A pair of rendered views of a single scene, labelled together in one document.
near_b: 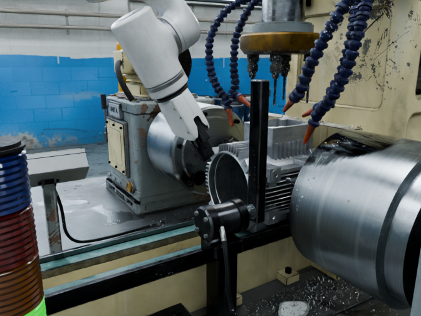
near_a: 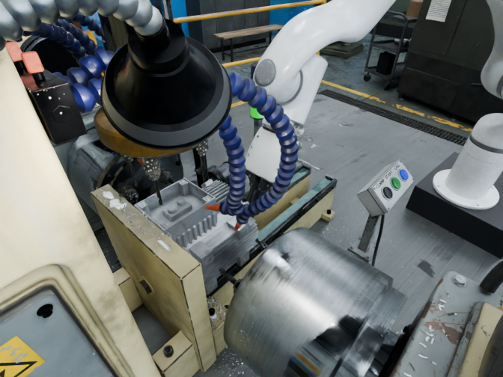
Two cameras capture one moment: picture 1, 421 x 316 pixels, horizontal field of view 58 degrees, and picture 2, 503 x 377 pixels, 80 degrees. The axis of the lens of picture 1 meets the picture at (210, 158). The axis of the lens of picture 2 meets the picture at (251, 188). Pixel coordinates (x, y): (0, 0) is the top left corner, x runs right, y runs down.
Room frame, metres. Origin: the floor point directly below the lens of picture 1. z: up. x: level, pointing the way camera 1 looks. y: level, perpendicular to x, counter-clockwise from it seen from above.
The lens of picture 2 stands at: (1.31, -0.13, 1.53)
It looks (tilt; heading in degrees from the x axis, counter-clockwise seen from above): 38 degrees down; 165
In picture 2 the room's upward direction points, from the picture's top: straight up
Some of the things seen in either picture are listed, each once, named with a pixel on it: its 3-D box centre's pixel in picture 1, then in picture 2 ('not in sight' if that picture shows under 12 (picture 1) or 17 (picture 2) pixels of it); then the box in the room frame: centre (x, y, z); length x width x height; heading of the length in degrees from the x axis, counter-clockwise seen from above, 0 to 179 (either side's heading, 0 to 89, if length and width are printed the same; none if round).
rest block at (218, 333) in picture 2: not in sight; (213, 325); (0.96, -0.12, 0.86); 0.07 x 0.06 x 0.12; 32
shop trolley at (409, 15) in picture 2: not in sight; (403, 46); (-2.41, 3.02, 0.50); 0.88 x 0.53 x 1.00; 98
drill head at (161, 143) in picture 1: (188, 142); (340, 337); (1.13, 0.07, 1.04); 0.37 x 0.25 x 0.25; 32
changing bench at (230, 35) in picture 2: not in sight; (251, 43); (-4.27, 1.40, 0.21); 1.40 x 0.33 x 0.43; 113
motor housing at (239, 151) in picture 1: (262, 180); (198, 235); (0.83, -0.12, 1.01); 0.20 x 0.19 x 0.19; 122
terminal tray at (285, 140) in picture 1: (277, 138); (177, 215); (0.85, -0.15, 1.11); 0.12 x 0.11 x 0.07; 122
